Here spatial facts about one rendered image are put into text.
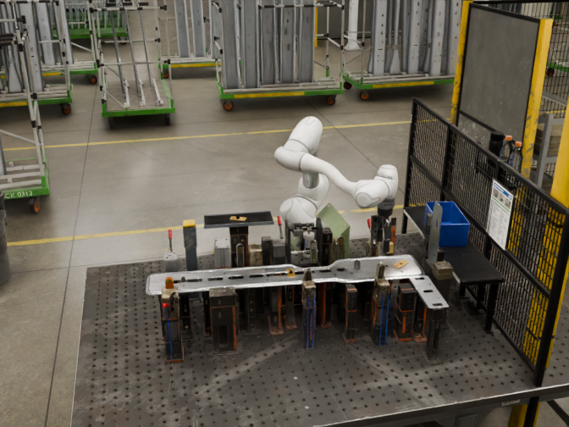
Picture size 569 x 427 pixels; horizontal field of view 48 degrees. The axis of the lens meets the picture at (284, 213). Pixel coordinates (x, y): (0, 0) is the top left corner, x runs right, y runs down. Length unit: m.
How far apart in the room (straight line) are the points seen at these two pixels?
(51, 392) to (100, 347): 1.00
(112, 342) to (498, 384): 1.84
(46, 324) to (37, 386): 0.70
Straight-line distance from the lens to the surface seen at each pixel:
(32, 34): 10.29
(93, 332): 3.44
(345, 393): 2.94
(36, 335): 4.80
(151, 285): 3.16
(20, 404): 4.24
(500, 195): 3.25
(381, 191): 2.95
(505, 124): 5.39
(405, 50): 11.28
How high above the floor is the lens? 2.58
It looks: 24 degrees down
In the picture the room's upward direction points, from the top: straight up
